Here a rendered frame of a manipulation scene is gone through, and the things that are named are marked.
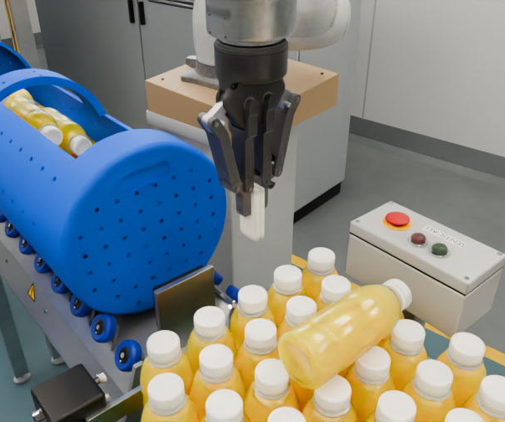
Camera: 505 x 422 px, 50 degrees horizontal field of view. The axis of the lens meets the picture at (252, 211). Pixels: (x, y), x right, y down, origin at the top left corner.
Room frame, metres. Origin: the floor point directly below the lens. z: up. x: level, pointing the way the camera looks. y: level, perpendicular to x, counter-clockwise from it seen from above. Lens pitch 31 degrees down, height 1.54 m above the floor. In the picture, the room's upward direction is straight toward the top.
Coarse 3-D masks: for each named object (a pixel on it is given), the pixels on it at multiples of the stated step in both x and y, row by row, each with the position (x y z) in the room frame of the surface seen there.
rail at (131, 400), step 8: (128, 392) 0.48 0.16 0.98; (136, 392) 0.48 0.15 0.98; (120, 400) 0.47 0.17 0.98; (128, 400) 0.47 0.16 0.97; (136, 400) 0.48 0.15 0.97; (104, 408) 0.46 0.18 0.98; (112, 408) 0.46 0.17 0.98; (120, 408) 0.46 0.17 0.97; (128, 408) 0.47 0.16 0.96; (136, 408) 0.48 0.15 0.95; (96, 416) 0.44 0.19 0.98; (104, 416) 0.45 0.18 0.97; (112, 416) 0.46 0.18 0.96; (120, 416) 0.46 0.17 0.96
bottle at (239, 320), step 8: (240, 312) 0.54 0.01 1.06; (264, 312) 0.54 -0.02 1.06; (272, 312) 0.56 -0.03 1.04; (232, 320) 0.55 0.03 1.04; (240, 320) 0.54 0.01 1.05; (248, 320) 0.54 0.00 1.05; (272, 320) 0.55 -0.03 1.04; (232, 328) 0.54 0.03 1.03; (240, 328) 0.53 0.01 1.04; (240, 336) 0.53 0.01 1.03
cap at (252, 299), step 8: (248, 288) 0.57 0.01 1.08; (256, 288) 0.57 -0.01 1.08; (240, 296) 0.55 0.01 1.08; (248, 296) 0.55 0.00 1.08; (256, 296) 0.55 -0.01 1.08; (264, 296) 0.55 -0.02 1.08; (240, 304) 0.55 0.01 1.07; (248, 304) 0.54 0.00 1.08; (256, 304) 0.54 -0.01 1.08; (264, 304) 0.55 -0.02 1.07; (248, 312) 0.54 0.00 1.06; (256, 312) 0.54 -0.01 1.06
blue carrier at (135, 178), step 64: (0, 64) 1.39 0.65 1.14; (0, 128) 0.85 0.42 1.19; (128, 128) 1.00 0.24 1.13; (0, 192) 0.77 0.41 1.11; (64, 192) 0.64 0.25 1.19; (128, 192) 0.66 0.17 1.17; (192, 192) 0.73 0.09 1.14; (64, 256) 0.59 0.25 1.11; (128, 256) 0.65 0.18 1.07; (192, 256) 0.72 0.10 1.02
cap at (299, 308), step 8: (296, 296) 0.55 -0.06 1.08; (304, 296) 0.55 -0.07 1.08; (288, 304) 0.54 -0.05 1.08; (296, 304) 0.54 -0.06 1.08; (304, 304) 0.54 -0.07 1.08; (312, 304) 0.54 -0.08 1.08; (288, 312) 0.53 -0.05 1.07; (296, 312) 0.52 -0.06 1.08; (304, 312) 0.52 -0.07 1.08; (312, 312) 0.52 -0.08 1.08; (296, 320) 0.52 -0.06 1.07; (304, 320) 0.52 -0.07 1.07
